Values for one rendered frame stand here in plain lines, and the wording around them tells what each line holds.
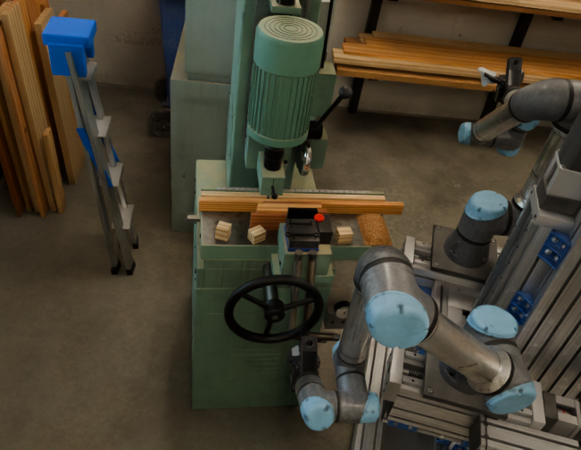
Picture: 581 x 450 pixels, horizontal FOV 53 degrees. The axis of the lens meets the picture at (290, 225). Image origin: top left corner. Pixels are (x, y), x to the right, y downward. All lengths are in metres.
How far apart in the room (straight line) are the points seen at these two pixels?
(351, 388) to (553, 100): 0.92
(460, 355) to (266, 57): 0.84
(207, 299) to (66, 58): 1.00
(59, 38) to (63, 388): 1.33
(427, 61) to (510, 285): 2.27
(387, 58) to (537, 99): 2.08
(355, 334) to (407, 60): 2.55
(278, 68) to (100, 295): 1.64
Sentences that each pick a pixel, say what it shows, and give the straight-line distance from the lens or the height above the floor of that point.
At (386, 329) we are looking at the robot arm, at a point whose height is 1.24.
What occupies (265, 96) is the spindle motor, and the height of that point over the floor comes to 1.34.
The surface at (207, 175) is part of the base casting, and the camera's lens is 2.16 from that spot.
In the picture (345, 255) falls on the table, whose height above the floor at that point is 0.86.
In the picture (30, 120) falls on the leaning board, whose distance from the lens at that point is 2.97.
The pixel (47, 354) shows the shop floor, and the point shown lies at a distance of 2.66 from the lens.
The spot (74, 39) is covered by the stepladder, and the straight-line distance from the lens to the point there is 2.27.
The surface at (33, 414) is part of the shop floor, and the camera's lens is 2.51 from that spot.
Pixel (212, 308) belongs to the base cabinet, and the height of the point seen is 0.61.
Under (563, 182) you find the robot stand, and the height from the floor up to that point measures 1.34.
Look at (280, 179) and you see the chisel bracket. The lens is 1.74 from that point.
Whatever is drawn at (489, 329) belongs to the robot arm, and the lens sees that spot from 1.51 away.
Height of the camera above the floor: 2.10
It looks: 41 degrees down
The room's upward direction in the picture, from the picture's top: 10 degrees clockwise
